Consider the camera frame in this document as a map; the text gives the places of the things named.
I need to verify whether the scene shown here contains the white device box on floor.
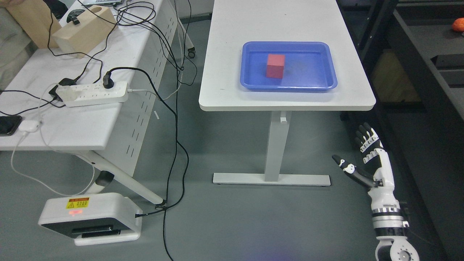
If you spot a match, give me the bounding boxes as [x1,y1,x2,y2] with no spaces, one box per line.
[38,192,142,246]

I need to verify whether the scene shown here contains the white standing desk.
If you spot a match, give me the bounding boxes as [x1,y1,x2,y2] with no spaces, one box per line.
[199,0,376,187]

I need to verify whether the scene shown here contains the white charger adapter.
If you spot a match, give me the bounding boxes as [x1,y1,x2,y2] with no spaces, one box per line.
[18,120,41,133]

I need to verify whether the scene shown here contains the pink block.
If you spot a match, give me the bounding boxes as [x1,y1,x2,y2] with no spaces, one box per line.
[266,54,285,79]

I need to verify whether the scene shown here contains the orange object on shelf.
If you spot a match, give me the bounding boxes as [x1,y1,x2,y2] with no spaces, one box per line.
[451,17,464,33]

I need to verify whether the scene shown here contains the wooden block with hole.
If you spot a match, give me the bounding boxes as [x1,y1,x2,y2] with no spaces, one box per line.
[51,5,116,58]

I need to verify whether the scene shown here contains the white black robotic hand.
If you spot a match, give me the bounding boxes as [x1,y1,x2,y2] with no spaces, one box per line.
[332,123,401,213]

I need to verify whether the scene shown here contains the white perforated side desk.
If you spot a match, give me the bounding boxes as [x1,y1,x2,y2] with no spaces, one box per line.
[1,0,179,204]

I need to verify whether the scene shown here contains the black metal shelf right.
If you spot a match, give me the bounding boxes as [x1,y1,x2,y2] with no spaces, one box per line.
[337,0,463,261]

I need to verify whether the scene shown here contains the cardboard box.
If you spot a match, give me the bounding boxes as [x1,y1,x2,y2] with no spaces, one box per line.
[6,0,61,49]

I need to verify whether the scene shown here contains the black power plug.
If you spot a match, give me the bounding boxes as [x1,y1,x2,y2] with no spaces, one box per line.
[102,71,114,89]

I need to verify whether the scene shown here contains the blue plastic tray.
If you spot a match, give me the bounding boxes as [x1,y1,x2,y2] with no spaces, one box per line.
[240,41,338,92]

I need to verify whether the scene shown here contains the black floor cable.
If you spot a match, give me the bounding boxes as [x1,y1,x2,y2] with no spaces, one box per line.
[109,0,198,261]

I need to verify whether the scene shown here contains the white power strip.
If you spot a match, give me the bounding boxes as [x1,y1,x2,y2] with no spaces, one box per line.
[56,81,128,107]

